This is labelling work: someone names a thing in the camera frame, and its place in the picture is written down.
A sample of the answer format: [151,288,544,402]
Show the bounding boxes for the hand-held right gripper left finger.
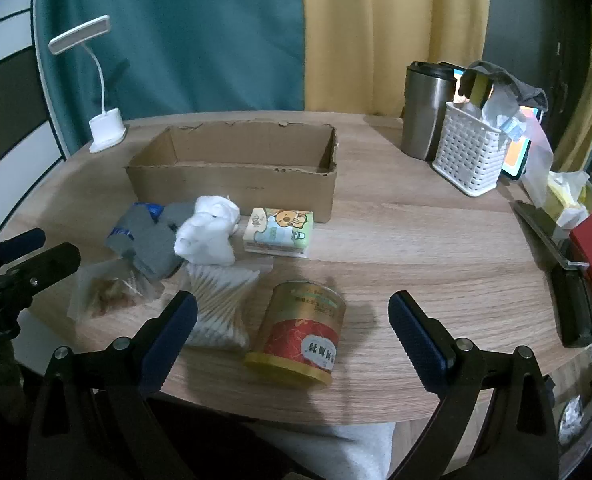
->
[26,290,199,480]

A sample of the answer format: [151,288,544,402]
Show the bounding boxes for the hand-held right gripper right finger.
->
[387,290,562,480]

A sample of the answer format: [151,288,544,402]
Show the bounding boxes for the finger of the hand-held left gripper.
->
[0,227,46,268]
[0,242,81,306]

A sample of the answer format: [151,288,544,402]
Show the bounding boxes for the bag of cotton swabs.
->
[178,260,274,351]

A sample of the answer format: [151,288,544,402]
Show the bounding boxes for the clear snack bag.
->
[68,260,164,321]

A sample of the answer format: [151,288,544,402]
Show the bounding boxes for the grey socks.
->
[106,201,197,281]

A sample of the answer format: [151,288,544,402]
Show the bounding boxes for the white socks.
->
[174,195,241,266]

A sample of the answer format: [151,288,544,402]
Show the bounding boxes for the red and gold can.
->
[244,281,347,388]

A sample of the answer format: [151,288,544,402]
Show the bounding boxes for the cartoon print tissue packet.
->
[243,207,315,259]

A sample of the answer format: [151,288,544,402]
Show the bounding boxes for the cardboard box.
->
[123,120,339,223]

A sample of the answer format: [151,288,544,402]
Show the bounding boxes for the white panel with dark stripes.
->
[0,5,61,186]

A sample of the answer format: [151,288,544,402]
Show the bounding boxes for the person's grey pants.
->
[256,422,397,480]

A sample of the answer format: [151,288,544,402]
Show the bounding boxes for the white desk lamp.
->
[48,15,128,154]

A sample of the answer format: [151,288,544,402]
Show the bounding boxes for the black pouch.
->
[548,255,592,348]

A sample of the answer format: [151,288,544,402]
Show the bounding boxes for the white plastic basket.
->
[432,101,507,197]

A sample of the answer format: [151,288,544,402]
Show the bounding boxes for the yellow tissue box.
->
[543,170,592,228]

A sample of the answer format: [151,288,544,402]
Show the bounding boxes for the tablet with lit screen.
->
[453,66,547,181]

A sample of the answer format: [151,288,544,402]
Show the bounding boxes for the clear plastic bag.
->
[521,125,559,206]

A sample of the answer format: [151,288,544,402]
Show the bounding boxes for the stainless steel tumbler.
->
[401,61,459,161]

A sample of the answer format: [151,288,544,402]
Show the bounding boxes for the crumpled white wrappers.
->
[478,85,529,141]

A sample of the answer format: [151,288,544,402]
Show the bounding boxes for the teal curtain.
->
[33,0,311,156]

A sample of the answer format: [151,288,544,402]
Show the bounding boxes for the yellow sponge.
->
[468,74,492,103]

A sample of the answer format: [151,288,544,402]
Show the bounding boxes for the grey cloth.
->
[458,60,549,111]

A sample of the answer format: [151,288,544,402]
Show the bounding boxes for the yellow curtain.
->
[298,0,492,116]
[556,10,592,171]

